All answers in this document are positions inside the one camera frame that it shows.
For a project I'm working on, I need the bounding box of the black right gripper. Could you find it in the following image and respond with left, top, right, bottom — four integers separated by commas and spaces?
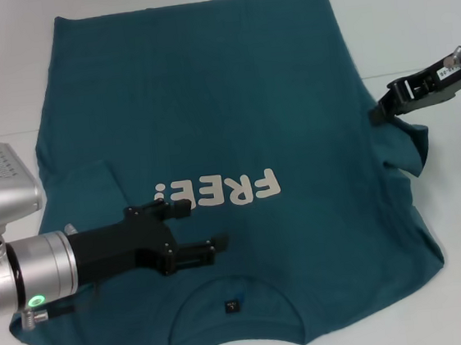
361, 39, 461, 128

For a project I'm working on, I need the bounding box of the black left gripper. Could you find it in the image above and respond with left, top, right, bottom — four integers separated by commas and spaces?
63, 194, 233, 285

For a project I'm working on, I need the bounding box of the teal blue printed t-shirt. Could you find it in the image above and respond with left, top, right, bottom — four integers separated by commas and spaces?
0, 0, 451, 345

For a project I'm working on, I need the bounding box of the right arm cable with plug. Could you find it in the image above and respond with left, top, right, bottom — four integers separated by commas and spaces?
442, 45, 461, 72

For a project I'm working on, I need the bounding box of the arm cable with plug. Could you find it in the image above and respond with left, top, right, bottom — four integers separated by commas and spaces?
18, 291, 104, 334
442, 45, 461, 72

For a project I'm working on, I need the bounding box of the left arm cable with plug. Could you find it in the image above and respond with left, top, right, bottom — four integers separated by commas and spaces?
18, 291, 104, 334

